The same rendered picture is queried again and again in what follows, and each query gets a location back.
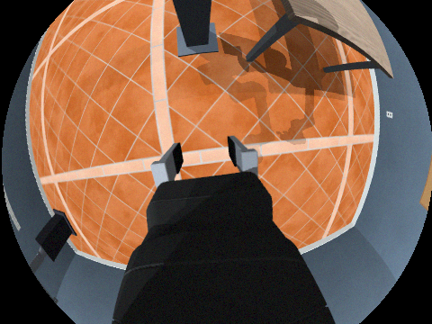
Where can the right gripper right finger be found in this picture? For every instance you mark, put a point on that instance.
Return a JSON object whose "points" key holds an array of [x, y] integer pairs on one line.
{"points": [[248, 160]]}

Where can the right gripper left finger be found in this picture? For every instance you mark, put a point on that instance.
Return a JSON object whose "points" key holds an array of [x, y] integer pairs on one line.
{"points": [[165, 168]]}

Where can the black box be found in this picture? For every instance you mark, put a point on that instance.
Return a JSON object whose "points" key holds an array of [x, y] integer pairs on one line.
{"points": [[55, 234]]}

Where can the grey jointed stand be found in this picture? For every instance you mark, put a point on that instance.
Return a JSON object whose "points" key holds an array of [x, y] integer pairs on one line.
{"points": [[37, 260]]}

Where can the wooden table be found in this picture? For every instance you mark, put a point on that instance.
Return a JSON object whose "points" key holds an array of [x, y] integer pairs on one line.
{"points": [[337, 23]]}

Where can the brown board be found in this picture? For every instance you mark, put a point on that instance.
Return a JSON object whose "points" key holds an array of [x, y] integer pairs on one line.
{"points": [[427, 195]]}

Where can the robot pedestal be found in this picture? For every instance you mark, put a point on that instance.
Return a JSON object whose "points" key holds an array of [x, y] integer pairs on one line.
{"points": [[195, 23]]}

